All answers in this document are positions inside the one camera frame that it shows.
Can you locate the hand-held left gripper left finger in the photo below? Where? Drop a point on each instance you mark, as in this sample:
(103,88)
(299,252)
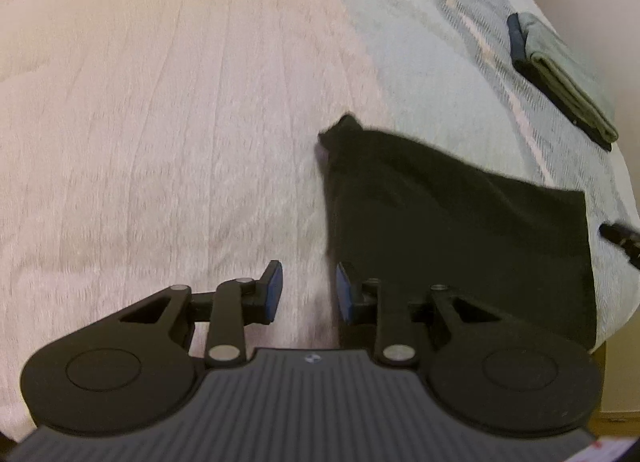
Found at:
(274,292)

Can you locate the pink grey striped blanket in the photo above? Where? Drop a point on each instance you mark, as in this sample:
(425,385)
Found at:
(150,116)

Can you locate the folded grey-green garment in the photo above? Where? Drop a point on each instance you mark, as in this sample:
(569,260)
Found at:
(560,61)

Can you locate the dark olive pants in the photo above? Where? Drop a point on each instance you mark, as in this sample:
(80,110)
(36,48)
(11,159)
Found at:
(425,202)

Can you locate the folded green and navy towels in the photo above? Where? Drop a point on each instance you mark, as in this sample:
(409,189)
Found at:
(516,39)

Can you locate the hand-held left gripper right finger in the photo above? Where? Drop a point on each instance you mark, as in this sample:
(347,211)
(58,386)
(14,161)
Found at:
(344,297)

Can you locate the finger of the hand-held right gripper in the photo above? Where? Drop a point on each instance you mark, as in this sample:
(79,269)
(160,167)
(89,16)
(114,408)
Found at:
(617,234)

